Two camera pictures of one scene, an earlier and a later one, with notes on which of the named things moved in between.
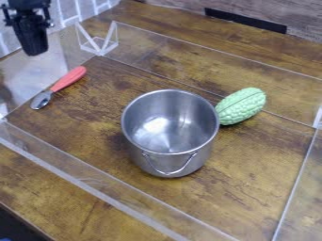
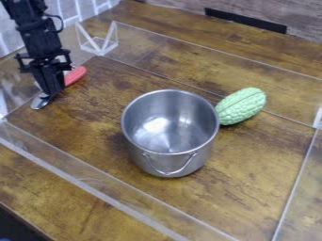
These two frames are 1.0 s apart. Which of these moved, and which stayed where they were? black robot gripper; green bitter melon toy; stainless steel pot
Moved: black robot gripper
Stayed: stainless steel pot; green bitter melon toy
